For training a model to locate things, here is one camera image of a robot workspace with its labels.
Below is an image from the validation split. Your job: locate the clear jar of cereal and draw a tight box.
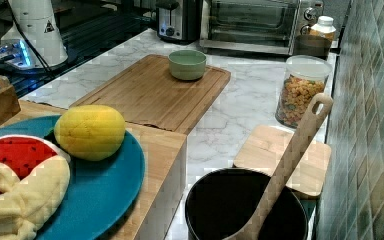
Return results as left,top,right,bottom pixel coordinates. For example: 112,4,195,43
275,55,332,128

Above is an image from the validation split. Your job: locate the small square wooden board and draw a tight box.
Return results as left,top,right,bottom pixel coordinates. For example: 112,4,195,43
233,125,331,199

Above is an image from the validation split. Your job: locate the green ceramic bowl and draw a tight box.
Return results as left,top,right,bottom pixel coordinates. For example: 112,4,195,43
168,49,207,81

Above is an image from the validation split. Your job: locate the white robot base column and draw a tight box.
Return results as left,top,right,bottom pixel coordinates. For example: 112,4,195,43
1,0,68,70

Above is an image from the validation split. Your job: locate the white lidded bottle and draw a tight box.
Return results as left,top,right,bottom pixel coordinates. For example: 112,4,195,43
309,16,336,42

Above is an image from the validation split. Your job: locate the yellow plush lemon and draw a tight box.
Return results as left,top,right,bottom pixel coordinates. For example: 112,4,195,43
54,105,125,161

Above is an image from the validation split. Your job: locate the pale yellow plush banana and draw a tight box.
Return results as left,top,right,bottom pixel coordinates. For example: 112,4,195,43
0,155,70,240

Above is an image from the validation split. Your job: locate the black silver toaster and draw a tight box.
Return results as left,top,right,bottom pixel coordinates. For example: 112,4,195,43
156,0,203,42

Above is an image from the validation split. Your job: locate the red plush watermelon slice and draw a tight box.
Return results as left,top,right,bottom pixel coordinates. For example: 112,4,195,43
0,134,71,193

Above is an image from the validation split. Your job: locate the stainless toaster oven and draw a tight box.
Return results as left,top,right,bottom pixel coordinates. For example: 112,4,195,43
199,0,324,55

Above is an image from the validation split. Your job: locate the black pot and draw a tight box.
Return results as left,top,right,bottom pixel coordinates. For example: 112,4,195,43
185,168,308,240

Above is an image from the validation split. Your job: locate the large bamboo cutting board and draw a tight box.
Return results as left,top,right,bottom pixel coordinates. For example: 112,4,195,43
74,54,231,135

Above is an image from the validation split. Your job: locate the black base cable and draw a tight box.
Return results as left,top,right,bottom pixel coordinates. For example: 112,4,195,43
8,6,56,74

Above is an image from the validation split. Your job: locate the teal round plate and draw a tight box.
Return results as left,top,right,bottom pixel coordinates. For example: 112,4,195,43
0,132,145,240

